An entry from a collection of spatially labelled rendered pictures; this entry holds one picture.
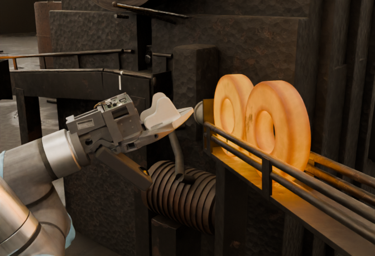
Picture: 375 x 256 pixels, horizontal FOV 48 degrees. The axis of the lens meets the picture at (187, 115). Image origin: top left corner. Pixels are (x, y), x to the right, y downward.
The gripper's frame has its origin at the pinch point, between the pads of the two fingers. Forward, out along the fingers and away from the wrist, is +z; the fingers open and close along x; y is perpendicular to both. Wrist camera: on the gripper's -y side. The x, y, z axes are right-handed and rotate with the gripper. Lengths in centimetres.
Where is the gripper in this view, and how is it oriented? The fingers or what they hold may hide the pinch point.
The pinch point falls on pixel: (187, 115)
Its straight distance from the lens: 75.2
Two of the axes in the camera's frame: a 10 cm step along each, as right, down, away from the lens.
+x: -2.8, -2.6, 9.2
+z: 9.1, -3.7, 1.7
